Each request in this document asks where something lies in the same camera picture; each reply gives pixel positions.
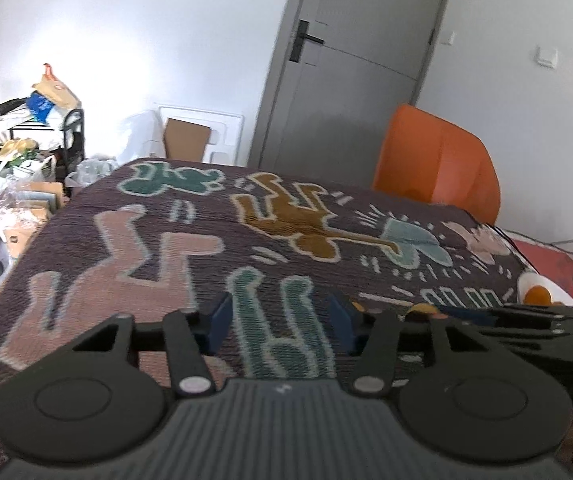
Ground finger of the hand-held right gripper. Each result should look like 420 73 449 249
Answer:
433 305 498 328

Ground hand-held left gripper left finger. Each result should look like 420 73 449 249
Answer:
73 292 233 396

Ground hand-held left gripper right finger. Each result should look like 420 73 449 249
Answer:
327 292 462 397

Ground large orange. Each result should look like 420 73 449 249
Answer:
525 285 552 306

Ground fried egg plush pillow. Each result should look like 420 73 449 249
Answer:
516 271 573 308

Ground red mat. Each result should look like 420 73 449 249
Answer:
509 239 573 308

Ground printed blanket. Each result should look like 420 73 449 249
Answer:
0 157 542 466

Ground orange chair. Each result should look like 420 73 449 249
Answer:
372 104 501 226

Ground cardboard piece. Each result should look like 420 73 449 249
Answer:
163 117 212 162

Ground white foam panel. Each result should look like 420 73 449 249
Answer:
149 104 244 165

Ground clear plastic bag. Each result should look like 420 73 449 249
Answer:
66 157 120 188

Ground cardboard boxes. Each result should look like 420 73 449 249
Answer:
0 182 64 256

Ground black metal rack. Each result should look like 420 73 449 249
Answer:
9 109 86 196

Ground grey door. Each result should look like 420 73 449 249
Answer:
247 0 454 191

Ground yellowish plastic bag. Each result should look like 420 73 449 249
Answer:
0 140 42 181

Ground blue and white bag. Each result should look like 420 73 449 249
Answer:
25 91 57 123

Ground black folded item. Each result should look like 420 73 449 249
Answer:
0 97 32 123

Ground white cable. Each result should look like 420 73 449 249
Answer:
501 230 573 256

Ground paper bag with orange handle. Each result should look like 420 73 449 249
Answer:
34 62 80 111

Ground black door handle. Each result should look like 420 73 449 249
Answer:
289 20 326 63

